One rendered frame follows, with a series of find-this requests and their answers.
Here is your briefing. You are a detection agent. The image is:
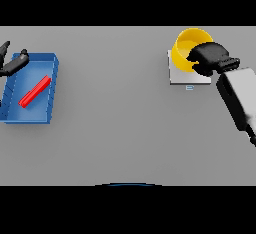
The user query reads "red beaker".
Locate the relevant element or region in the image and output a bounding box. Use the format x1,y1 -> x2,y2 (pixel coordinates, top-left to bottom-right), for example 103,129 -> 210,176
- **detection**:
18,74 -> 52,109

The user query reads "yellow bowl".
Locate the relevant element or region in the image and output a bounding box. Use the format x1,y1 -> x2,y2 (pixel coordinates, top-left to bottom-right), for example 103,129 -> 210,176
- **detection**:
171,27 -> 214,73

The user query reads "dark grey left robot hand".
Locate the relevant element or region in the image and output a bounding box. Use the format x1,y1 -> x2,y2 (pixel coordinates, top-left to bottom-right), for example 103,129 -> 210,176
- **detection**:
0,40 -> 30,78

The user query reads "pale square measuring scale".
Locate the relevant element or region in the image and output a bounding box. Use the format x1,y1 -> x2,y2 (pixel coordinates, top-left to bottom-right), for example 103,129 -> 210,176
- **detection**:
167,49 -> 212,91

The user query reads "blue tray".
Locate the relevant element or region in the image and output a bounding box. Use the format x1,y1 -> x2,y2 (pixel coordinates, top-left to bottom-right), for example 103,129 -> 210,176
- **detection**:
0,52 -> 60,125

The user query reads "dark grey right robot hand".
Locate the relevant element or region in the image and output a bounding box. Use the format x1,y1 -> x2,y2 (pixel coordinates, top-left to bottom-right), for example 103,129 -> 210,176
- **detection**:
185,41 -> 241,78

